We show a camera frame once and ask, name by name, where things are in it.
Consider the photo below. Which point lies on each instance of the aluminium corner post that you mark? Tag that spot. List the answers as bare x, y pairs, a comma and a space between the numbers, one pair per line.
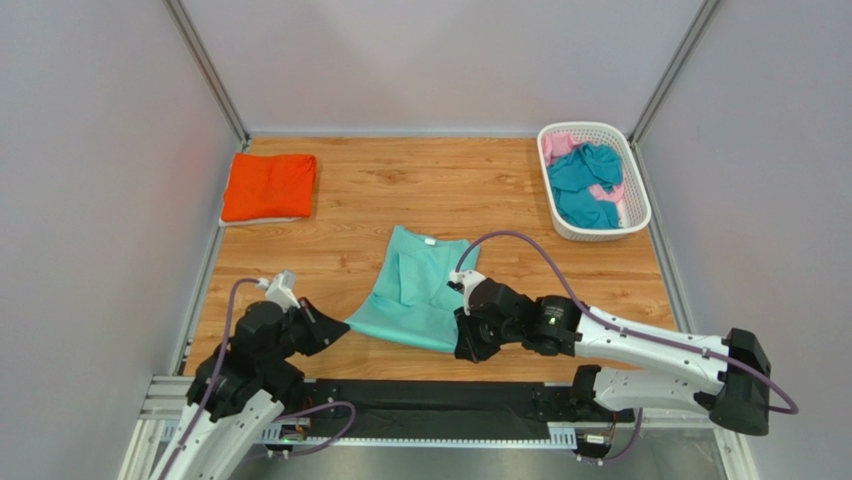
193, 41
684, 51

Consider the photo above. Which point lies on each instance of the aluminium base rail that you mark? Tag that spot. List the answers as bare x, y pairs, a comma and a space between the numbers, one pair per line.
166, 397

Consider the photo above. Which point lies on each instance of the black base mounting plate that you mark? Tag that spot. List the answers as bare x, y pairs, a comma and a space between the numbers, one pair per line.
443, 410

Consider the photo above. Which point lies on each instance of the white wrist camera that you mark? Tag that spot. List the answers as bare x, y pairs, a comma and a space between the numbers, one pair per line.
279, 290
465, 282

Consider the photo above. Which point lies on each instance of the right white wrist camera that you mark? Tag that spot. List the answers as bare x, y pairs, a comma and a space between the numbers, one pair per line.
465, 282

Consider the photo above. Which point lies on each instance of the mint green t-shirt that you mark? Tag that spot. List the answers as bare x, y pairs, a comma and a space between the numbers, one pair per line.
410, 302

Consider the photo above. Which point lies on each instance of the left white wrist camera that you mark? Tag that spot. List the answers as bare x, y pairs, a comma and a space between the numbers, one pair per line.
279, 290

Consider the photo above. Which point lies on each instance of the pink t-shirt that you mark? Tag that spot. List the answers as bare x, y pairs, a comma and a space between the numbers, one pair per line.
558, 143

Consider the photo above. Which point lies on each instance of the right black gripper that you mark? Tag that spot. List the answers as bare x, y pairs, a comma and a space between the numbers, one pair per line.
468, 331

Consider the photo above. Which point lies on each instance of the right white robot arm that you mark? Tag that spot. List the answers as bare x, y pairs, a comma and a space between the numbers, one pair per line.
722, 377

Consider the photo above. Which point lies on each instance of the right aluminium corner post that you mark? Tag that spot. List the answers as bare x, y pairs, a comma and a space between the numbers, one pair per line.
684, 51

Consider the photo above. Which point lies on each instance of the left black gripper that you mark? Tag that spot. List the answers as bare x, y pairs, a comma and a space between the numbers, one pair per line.
323, 330

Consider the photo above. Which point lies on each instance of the left aluminium corner post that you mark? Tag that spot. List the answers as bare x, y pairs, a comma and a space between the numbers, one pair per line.
193, 41

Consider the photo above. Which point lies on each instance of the white plastic laundry basket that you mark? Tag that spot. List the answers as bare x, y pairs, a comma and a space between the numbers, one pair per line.
634, 209

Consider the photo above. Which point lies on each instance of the folded orange t-shirt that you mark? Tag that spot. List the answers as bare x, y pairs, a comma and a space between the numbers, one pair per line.
280, 181

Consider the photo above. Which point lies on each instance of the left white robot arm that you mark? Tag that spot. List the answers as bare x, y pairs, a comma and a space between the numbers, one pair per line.
247, 384

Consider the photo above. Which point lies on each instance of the teal blue t-shirt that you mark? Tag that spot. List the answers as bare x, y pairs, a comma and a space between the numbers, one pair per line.
580, 210

